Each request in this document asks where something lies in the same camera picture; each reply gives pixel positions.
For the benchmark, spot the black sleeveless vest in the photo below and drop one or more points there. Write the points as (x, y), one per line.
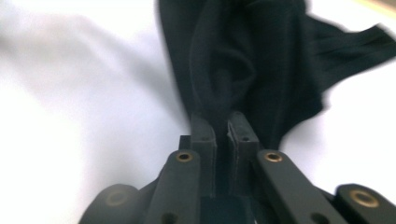
(249, 56)

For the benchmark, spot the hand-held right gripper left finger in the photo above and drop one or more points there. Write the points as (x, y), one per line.
(205, 155)

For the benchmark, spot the white table cover board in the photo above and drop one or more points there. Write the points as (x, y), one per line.
(77, 118)

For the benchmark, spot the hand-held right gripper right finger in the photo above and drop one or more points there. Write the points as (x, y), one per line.
(241, 155)

